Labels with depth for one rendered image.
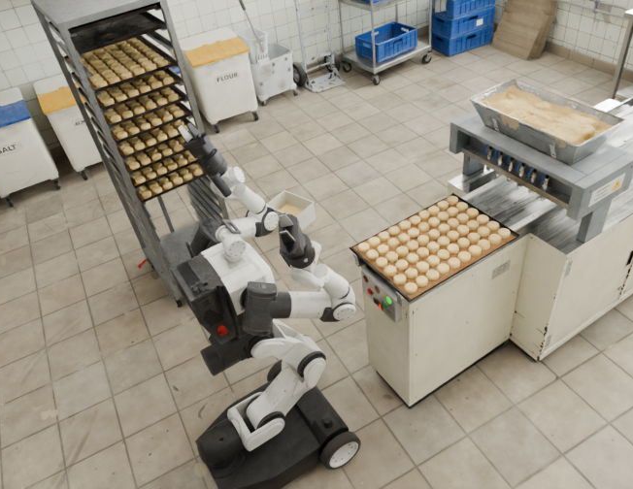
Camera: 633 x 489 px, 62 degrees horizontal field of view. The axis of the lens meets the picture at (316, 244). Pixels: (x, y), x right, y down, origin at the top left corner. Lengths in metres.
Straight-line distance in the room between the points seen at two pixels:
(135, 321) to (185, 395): 0.72
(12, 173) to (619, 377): 4.62
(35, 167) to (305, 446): 3.49
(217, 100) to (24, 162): 1.74
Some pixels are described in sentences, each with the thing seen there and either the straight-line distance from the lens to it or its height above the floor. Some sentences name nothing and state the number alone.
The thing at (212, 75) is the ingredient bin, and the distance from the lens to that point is 5.07.
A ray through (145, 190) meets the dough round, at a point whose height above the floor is 0.88.
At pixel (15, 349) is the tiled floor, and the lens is 3.86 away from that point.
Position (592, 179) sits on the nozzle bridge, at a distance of 2.29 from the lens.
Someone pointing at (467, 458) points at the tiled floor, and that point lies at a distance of 2.74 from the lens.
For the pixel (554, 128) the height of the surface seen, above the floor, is 1.29.
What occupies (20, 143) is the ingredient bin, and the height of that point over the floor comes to 0.52.
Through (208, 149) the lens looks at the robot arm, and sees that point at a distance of 1.96.
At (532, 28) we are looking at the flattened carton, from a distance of 6.29.
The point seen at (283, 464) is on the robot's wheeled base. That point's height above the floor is 0.17.
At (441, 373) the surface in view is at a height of 0.20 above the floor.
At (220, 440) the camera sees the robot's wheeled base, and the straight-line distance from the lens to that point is 2.48.
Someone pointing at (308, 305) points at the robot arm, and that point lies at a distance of 1.73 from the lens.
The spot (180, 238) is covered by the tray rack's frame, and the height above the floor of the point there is 0.15.
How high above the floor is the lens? 2.44
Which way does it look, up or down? 41 degrees down
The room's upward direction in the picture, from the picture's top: 9 degrees counter-clockwise
